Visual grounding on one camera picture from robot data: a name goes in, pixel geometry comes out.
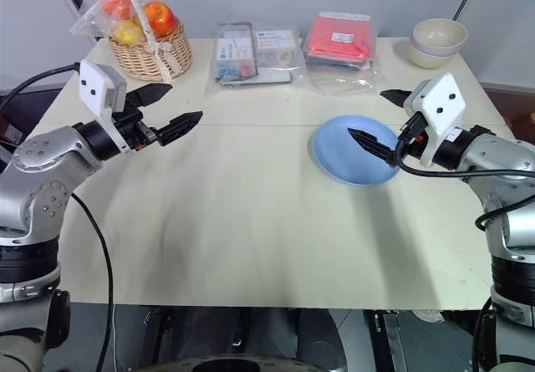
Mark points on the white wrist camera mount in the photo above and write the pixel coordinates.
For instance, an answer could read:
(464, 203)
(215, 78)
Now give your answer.
(95, 84)
(441, 100)

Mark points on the dark rounded shape under table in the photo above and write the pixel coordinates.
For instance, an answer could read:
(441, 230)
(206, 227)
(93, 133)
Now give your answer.
(319, 334)

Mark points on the orange fruit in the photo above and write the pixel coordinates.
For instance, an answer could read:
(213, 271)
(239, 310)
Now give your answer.
(115, 2)

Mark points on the cream bowl with purple stripe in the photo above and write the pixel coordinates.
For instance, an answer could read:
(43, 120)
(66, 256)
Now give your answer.
(426, 60)

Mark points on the white blue stationery box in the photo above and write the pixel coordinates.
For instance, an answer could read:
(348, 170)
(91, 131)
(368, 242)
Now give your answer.
(234, 54)

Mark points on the red orange apple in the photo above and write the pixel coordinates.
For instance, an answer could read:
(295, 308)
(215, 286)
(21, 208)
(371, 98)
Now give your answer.
(162, 18)

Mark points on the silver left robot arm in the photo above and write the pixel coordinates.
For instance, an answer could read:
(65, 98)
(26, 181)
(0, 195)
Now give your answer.
(46, 150)

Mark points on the white shoe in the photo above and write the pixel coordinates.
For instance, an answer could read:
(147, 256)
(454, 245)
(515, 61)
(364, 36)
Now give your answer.
(426, 315)

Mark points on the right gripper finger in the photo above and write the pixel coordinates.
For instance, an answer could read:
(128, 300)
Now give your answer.
(372, 144)
(397, 96)

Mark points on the yellow fruit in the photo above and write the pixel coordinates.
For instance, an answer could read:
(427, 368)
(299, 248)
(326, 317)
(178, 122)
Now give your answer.
(127, 32)

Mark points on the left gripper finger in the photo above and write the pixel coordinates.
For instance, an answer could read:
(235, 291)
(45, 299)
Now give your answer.
(151, 94)
(179, 127)

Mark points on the clear plastic stationery bag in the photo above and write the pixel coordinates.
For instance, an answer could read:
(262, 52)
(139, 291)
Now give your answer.
(301, 75)

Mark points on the dark furniture beside table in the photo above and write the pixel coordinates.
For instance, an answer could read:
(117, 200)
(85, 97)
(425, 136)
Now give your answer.
(25, 104)

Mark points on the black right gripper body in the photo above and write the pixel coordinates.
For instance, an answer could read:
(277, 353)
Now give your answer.
(414, 148)

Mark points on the silver robot torso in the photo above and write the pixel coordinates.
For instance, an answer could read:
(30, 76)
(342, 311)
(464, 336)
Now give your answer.
(242, 363)

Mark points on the red cloth packet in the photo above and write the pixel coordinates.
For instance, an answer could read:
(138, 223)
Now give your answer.
(338, 33)

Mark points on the black metal bracket under table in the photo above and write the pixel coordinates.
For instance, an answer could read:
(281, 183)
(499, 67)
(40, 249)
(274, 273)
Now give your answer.
(390, 338)

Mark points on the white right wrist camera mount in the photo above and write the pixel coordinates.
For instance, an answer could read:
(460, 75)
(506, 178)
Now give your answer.
(441, 100)

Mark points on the white box with blue label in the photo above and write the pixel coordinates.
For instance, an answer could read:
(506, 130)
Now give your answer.
(273, 44)

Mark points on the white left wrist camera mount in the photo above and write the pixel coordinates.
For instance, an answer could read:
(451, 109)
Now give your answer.
(95, 84)

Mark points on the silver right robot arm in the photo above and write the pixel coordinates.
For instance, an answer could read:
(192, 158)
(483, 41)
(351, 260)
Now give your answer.
(501, 154)

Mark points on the clear plastic fruit bag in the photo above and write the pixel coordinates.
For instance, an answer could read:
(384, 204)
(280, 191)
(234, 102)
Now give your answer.
(90, 17)

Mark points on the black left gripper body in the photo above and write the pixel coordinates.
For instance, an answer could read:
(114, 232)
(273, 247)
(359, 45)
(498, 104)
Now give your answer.
(125, 124)

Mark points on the light blue plate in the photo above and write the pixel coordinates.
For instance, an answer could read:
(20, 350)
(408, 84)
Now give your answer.
(338, 152)

